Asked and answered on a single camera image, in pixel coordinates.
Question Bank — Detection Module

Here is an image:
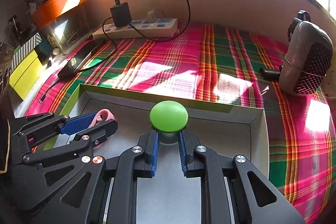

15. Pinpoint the pink clip with green insert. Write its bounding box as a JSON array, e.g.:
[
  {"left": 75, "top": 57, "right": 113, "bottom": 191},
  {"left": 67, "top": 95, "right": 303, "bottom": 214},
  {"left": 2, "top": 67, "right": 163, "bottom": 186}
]
[{"left": 88, "top": 109, "right": 118, "bottom": 149}]

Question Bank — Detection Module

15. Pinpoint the green top white stand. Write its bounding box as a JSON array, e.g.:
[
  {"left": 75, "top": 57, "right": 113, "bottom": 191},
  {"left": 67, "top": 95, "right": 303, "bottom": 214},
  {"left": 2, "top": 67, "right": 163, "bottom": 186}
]
[{"left": 149, "top": 101, "right": 189, "bottom": 145}]

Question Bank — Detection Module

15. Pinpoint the shallow green white cardboard box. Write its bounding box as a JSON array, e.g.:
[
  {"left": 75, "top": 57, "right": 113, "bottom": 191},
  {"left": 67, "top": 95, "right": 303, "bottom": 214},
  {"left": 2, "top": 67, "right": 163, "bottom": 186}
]
[{"left": 58, "top": 85, "right": 269, "bottom": 223}]

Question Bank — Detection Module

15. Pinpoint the yellow box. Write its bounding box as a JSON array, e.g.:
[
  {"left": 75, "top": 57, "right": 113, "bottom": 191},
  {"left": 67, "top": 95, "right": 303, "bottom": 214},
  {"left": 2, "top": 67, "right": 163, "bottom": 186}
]
[{"left": 10, "top": 50, "right": 45, "bottom": 100}]

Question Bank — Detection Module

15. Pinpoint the striped green white box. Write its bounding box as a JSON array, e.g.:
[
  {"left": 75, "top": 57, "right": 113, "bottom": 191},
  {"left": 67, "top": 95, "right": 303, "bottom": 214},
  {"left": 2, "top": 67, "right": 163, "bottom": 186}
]
[{"left": 11, "top": 32, "right": 42, "bottom": 71}]

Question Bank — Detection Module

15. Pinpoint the black smartphone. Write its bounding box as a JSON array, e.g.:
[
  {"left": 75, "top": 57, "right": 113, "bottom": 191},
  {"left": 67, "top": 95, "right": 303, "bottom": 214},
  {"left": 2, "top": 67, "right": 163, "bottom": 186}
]
[{"left": 58, "top": 39, "right": 105, "bottom": 80}]

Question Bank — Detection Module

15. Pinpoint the pink green plaid bedsheet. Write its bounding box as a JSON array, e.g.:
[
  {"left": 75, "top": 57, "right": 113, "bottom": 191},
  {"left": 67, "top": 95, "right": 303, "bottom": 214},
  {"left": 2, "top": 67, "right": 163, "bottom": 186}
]
[{"left": 26, "top": 23, "right": 335, "bottom": 223}]

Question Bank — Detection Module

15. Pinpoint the white power strip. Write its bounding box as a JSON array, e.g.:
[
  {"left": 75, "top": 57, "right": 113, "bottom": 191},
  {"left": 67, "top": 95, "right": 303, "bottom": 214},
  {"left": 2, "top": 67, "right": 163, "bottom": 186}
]
[{"left": 92, "top": 19, "right": 179, "bottom": 39}]

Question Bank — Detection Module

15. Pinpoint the black charger adapter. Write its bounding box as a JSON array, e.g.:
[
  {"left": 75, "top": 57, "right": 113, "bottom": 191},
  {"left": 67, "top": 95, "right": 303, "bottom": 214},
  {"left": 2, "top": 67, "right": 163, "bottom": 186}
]
[{"left": 110, "top": 2, "right": 131, "bottom": 27}]

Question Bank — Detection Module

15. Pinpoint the small silver black heater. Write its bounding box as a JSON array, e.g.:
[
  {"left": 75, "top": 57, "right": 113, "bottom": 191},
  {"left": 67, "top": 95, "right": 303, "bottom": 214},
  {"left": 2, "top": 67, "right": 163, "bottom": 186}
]
[{"left": 279, "top": 10, "right": 334, "bottom": 96}]

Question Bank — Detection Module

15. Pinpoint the black charger cable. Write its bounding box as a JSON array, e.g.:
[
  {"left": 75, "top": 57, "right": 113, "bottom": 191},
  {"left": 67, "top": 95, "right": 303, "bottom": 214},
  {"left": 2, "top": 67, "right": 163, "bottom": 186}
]
[{"left": 38, "top": 0, "right": 192, "bottom": 104}]

